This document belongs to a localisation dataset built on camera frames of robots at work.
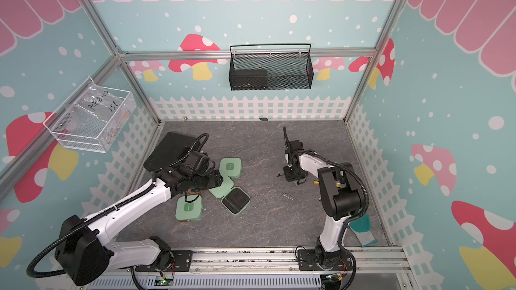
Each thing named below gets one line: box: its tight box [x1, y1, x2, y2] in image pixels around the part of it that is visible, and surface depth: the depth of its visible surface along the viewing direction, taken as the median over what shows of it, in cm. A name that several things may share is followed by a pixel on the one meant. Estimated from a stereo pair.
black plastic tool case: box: [143, 131, 200, 172], surface depth 104 cm
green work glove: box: [349, 212, 379, 248], surface depth 81 cm
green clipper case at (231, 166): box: [219, 157, 242, 180], surface depth 99 cm
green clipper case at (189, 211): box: [174, 194, 204, 221], surface depth 87 cm
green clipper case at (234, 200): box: [208, 175, 251, 215], surface depth 91 cm
